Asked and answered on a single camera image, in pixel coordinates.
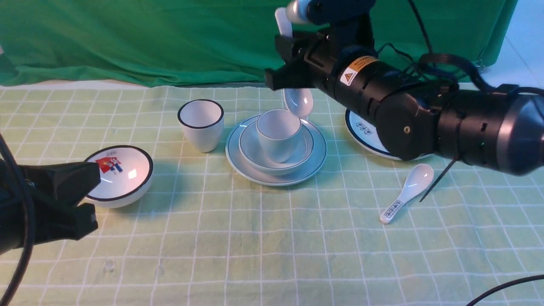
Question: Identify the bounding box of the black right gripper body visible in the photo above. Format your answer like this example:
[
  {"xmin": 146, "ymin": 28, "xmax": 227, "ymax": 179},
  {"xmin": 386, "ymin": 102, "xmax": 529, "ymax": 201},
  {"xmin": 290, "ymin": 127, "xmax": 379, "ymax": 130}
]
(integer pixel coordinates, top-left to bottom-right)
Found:
[{"xmin": 295, "ymin": 15, "xmax": 377, "ymax": 92}]

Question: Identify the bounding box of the black rimmed flag bowl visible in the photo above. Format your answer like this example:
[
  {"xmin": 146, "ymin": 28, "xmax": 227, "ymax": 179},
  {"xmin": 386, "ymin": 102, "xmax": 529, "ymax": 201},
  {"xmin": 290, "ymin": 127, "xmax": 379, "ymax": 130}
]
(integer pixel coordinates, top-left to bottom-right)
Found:
[{"xmin": 83, "ymin": 145, "xmax": 154, "ymax": 209}]

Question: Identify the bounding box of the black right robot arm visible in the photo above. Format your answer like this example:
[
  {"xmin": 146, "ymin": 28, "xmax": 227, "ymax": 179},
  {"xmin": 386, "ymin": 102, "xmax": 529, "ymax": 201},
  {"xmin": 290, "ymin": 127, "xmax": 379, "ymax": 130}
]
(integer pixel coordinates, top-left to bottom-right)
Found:
[{"xmin": 25, "ymin": 15, "xmax": 543, "ymax": 244}]

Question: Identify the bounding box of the pale blue plain plate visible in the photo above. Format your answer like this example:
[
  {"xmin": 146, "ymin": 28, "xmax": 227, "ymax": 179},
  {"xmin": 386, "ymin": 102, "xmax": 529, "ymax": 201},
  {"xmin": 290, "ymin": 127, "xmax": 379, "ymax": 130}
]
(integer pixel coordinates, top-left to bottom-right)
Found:
[{"xmin": 225, "ymin": 116, "xmax": 328, "ymax": 187}]

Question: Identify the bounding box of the light green checkered tablecloth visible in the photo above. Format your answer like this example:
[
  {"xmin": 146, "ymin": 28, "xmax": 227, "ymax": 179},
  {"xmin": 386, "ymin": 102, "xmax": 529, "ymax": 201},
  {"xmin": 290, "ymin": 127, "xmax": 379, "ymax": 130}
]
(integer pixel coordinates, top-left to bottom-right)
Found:
[{"xmin": 0, "ymin": 87, "xmax": 544, "ymax": 306}]

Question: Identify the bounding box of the white cup black rim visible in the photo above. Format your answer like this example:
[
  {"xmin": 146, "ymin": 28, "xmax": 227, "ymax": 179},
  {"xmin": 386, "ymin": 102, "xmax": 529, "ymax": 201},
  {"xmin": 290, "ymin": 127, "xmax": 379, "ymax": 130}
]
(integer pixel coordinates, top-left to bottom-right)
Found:
[{"xmin": 177, "ymin": 99, "xmax": 225, "ymax": 153}]

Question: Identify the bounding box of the black camera cable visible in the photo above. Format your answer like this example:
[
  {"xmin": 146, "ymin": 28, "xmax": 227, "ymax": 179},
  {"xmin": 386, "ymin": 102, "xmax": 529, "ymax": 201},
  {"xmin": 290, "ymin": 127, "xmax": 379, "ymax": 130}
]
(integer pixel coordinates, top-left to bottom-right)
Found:
[{"xmin": 374, "ymin": 0, "xmax": 544, "ymax": 96}]

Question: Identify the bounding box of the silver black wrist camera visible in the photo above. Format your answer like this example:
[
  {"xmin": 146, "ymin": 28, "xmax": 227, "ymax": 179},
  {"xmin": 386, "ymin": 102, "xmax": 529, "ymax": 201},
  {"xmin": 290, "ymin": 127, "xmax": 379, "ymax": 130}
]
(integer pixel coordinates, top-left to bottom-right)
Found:
[{"xmin": 285, "ymin": 0, "xmax": 376, "ymax": 26}]

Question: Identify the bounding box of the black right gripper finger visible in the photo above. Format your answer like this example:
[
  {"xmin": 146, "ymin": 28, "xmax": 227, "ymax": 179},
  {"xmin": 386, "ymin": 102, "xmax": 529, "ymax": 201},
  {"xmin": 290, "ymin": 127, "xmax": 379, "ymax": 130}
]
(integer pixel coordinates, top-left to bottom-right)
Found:
[
  {"xmin": 264, "ymin": 59, "xmax": 317, "ymax": 91},
  {"xmin": 274, "ymin": 32, "xmax": 324, "ymax": 64}
]

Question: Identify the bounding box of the pale blue plain cup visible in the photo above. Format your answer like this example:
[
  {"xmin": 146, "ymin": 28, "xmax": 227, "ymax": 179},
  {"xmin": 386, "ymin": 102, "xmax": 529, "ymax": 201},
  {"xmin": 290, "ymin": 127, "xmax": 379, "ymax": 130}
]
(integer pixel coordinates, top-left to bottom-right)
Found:
[{"xmin": 256, "ymin": 109, "xmax": 302, "ymax": 163}]

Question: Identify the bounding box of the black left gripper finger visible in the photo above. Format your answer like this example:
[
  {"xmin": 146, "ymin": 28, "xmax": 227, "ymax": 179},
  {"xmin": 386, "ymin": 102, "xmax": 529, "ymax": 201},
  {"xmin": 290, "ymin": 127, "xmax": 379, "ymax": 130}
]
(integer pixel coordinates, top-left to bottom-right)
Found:
[
  {"xmin": 33, "ymin": 203, "xmax": 98, "ymax": 243},
  {"xmin": 19, "ymin": 162, "xmax": 101, "ymax": 208}
]

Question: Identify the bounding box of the pale blue plain spoon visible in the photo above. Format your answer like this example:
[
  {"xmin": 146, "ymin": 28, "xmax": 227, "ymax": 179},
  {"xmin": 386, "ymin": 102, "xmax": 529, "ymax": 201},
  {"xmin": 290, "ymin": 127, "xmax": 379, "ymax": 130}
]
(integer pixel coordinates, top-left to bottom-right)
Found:
[{"xmin": 275, "ymin": 7, "xmax": 314, "ymax": 121}]

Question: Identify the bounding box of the black cable bottom right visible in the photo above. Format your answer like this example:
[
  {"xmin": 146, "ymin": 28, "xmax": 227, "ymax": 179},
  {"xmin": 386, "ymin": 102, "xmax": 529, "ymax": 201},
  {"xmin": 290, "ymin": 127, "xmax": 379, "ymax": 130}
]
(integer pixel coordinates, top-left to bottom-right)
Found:
[{"xmin": 467, "ymin": 275, "xmax": 544, "ymax": 306}]

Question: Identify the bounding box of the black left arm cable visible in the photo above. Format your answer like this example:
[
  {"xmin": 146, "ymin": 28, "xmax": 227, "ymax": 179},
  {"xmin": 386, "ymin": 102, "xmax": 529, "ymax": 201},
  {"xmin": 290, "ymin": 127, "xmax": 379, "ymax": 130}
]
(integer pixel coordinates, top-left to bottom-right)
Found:
[{"xmin": 0, "ymin": 135, "xmax": 35, "ymax": 306}]

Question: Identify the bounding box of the black rimmed illustrated plate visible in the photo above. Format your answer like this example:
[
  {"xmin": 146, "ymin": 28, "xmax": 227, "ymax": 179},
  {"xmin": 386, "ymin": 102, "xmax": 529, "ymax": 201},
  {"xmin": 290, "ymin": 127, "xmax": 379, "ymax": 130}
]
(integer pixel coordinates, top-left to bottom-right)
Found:
[{"xmin": 345, "ymin": 109, "xmax": 430, "ymax": 161}]

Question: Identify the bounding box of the white spoon printed handle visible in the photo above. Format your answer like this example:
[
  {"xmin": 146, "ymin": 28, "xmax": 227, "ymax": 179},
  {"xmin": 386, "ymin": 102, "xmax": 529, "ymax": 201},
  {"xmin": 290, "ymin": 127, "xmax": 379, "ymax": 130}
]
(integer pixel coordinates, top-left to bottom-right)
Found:
[{"xmin": 380, "ymin": 164, "xmax": 434, "ymax": 224}]

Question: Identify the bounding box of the green backdrop cloth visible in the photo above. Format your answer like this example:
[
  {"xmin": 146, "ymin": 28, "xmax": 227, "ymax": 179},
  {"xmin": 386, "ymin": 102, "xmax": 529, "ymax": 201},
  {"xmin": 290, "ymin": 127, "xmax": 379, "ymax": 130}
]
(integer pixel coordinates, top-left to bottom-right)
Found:
[{"xmin": 0, "ymin": 0, "xmax": 518, "ymax": 87}]

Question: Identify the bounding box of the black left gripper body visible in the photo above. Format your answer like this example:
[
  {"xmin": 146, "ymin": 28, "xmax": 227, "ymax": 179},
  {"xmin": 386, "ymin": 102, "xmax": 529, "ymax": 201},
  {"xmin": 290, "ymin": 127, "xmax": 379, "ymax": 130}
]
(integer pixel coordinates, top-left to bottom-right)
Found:
[{"xmin": 0, "ymin": 159, "xmax": 52, "ymax": 255}]

